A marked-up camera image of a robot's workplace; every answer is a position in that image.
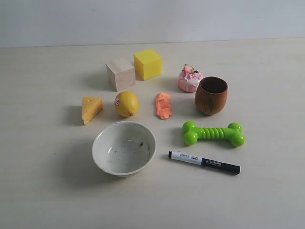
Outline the yellow foam cube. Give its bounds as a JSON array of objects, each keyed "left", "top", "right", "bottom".
[{"left": 133, "top": 49, "right": 163, "bottom": 81}]

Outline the brown wooden cup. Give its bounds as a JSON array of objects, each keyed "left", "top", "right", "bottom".
[{"left": 195, "top": 76, "right": 228, "bottom": 115}]

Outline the yellow cheese wedge toy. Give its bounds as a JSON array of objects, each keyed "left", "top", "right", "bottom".
[{"left": 81, "top": 97, "right": 103, "bottom": 125}]

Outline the light wooden cube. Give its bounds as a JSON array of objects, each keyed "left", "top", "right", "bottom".
[{"left": 105, "top": 58, "right": 136, "bottom": 91}]

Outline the pink toy cupcake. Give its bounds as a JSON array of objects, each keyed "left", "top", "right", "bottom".
[{"left": 178, "top": 64, "right": 203, "bottom": 93}]

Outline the orange squishy toy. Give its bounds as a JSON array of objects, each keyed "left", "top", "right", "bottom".
[{"left": 155, "top": 93, "right": 173, "bottom": 119}]

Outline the green bone dog toy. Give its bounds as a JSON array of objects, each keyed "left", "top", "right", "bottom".
[{"left": 182, "top": 121, "right": 245, "bottom": 147}]

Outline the black white marker pen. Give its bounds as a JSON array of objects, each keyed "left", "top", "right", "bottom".
[{"left": 168, "top": 151, "right": 241, "bottom": 175}]

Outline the white ceramic bowl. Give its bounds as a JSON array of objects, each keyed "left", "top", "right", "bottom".
[{"left": 91, "top": 121, "right": 157, "bottom": 178}]

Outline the yellow lemon with sticker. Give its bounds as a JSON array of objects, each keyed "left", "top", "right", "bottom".
[{"left": 114, "top": 91, "right": 140, "bottom": 117}]

